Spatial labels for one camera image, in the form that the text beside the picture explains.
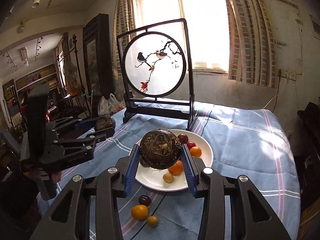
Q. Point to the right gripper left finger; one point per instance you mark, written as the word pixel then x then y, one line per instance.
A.
pixel 68 217

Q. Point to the left checkered curtain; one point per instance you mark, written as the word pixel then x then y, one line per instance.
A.
pixel 122 22

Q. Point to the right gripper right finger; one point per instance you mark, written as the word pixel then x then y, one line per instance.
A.
pixel 252 217

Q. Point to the red plum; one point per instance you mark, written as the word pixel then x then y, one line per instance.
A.
pixel 183 138

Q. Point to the dark framed painting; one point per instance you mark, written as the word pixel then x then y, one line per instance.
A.
pixel 97 56

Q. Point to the bird painting table screen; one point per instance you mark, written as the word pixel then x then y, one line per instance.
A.
pixel 157 72

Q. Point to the small mandarin orange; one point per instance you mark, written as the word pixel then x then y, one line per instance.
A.
pixel 195 152

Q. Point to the right checkered curtain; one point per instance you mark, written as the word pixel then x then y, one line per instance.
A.
pixel 252 58

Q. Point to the plastic bags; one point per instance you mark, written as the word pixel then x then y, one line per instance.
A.
pixel 109 106

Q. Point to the small red tomato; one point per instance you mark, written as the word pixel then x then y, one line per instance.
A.
pixel 191 144

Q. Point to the person's left hand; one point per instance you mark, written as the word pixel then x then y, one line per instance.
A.
pixel 53 176

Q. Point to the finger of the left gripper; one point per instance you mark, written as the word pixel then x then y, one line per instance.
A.
pixel 86 125
pixel 102 134

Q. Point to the blue striped tablecloth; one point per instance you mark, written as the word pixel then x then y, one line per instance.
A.
pixel 244 142

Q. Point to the checkered curtain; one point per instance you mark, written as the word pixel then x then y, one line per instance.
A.
pixel 252 58
pixel 122 22

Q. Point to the pale yellow small fruit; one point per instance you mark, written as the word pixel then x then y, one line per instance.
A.
pixel 168 178

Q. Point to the dark purple plum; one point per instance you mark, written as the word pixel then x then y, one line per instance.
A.
pixel 144 200

